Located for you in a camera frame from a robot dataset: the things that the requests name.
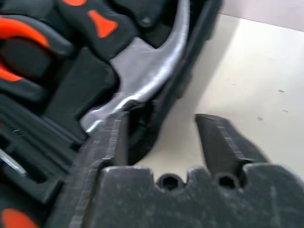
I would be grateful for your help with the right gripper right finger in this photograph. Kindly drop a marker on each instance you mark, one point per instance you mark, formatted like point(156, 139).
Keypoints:
point(218, 142)

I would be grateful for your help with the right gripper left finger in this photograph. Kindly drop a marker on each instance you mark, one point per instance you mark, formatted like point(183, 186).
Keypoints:
point(102, 147)

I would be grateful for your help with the black tool case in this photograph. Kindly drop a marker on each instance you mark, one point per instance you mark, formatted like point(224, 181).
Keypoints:
point(71, 95)

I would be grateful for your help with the silver claw hammer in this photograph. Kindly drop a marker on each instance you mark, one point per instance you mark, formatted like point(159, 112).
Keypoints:
point(142, 66)

